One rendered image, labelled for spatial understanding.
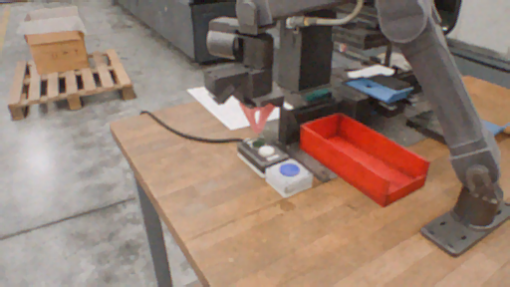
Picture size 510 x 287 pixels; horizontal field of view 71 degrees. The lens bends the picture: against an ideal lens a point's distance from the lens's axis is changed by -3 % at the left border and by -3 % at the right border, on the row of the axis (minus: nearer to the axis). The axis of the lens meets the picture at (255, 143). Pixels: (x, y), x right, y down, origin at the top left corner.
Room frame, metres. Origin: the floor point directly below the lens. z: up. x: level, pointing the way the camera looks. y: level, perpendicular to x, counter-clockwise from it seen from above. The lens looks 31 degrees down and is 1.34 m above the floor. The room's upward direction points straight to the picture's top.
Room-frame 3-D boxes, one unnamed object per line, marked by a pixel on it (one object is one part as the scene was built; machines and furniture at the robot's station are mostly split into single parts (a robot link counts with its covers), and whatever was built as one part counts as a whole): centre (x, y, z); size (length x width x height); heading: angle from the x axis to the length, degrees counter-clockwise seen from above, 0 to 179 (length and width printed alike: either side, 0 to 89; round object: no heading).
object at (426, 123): (0.82, -0.50, 0.91); 0.17 x 0.16 x 0.02; 122
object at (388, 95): (0.86, -0.31, 1.00); 0.15 x 0.07 x 0.03; 32
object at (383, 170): (0.65, -0.22, 0.93); 0.25 x 0.12 x 0.06; 32
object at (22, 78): (3.38, 1.79, 0.07); 1.20 x 1.00 x 0.14; 26
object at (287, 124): (0.77, -0.09, 0.95); 0.06 x 0.03 x 0.09; 122
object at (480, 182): (0.48, -0.37, 1.00); 0.09 x 0.06 x 0.06; 150
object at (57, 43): (3.64, 1.96, 0.40); 0.67 x 0.60 x 0.50; 24
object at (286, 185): (0.59, -0.07, 0.90); 0.07 x 0.07 x 0.06; 32
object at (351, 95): (0.90, -0.30, 0.98); 0.20 x 0.10 x 0.01; 122
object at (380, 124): (0.98, -0.28, 0.88); 0.65 x 0.50 x 0.03; 122
